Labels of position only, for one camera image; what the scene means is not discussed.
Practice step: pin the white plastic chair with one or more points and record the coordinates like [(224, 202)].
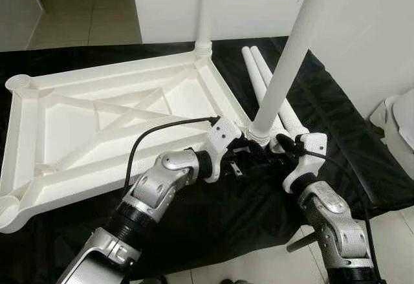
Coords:
[(401, 119)]

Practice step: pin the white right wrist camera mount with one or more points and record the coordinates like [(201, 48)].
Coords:
[(310, 158)]

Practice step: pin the white tapered plastic table leg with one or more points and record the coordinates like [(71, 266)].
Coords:
[(291, 57), (253, 77), (291, 119), (203, 6)]

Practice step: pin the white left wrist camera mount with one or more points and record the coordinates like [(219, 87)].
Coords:
[(223, 138)]

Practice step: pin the black table cloth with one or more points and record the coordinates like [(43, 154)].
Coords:
[(362, 167)]

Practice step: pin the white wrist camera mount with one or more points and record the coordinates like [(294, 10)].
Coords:
[(223, 138), (310, 158)]

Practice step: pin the white plastic children table top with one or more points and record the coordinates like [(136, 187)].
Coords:
[(65, 122)]

